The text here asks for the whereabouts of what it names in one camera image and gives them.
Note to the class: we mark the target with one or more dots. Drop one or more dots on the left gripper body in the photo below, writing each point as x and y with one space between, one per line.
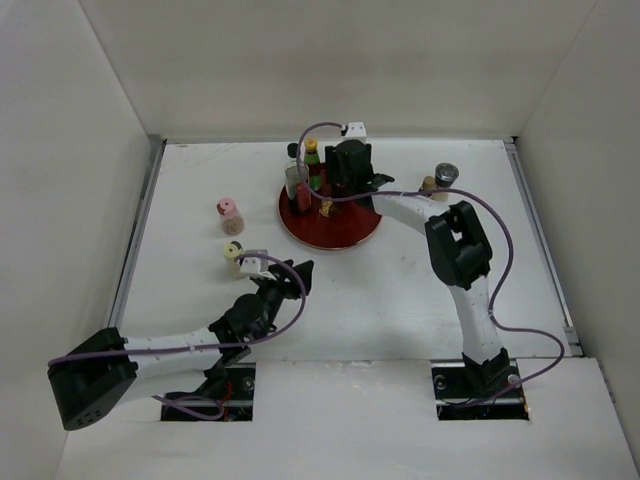
272 292

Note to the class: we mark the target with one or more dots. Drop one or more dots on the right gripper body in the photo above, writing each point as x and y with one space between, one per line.
342 177

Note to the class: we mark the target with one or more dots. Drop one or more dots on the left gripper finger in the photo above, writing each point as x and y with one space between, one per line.
304 271
282 266

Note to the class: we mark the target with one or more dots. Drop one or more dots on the green label sauce bottle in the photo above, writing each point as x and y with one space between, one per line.
313 164

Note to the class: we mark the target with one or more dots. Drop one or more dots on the yellow cap spice shaker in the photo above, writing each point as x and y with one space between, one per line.
233 253

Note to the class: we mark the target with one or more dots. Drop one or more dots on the tall dark soy sauce bottle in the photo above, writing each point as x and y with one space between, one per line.
296 177

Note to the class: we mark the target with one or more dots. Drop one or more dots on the pink cap spice shaker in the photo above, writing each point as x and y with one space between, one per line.
232 222

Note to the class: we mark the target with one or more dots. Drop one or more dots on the small yellow label bottle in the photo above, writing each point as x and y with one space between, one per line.
428 184

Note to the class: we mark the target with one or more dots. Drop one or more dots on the grey cap pepper grinder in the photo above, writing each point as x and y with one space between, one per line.
444 177

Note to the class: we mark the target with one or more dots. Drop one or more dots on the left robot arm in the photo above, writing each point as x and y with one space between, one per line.
186 372

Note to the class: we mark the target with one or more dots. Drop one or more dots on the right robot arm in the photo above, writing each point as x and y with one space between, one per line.
459 251

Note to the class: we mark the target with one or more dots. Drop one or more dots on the red round lacquer tray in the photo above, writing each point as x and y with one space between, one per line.
328 225

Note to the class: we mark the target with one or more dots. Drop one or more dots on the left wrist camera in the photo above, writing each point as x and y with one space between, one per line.
254 264

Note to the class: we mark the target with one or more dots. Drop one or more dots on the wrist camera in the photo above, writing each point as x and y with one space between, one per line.
254 264
355 130

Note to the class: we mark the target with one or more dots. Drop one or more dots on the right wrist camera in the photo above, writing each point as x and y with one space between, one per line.
355 130

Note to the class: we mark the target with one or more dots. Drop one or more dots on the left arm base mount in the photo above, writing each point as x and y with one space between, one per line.
226 396

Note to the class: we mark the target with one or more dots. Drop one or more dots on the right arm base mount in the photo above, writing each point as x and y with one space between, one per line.
469 391

